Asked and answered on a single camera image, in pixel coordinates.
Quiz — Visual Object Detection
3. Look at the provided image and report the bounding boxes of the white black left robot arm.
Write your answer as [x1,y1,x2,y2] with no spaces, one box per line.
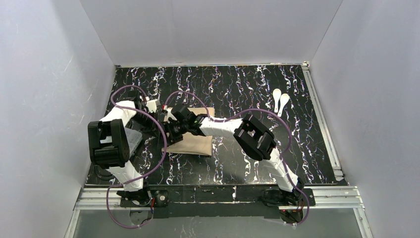
[88,91,162,193]

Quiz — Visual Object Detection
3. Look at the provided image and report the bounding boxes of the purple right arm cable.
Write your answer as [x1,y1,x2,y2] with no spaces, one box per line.
[162,90,311,227]

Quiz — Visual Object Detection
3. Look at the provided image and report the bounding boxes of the clear plastic box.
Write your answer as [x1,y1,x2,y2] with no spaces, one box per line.
[125,128,143,159]

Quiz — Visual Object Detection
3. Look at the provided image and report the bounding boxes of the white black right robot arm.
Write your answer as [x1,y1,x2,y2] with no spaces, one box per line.
[162,105,304,194]

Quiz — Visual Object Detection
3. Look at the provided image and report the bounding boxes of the aluminium front frame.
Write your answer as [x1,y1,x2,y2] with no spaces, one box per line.
[65,184,372,238]

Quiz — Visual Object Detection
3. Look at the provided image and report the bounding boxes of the beige cloth napkin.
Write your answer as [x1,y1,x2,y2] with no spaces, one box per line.
[167,108,215,156]

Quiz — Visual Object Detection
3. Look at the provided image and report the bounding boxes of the white spoon right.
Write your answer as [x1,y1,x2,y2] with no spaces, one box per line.
[277,93,290,117]

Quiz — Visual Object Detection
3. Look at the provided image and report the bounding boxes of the white spoon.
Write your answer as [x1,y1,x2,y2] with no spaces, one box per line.
[277,93,290,117]
[272,88,282,113]

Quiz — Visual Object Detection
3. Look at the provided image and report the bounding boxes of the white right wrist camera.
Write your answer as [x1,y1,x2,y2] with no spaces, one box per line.
[163,108,177,121]

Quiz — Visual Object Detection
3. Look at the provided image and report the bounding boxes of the white spoon left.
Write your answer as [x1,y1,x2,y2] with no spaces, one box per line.
[272,88,282,113]

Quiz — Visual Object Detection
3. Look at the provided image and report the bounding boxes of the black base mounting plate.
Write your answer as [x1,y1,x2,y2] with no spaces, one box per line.
[116,184,316,221]

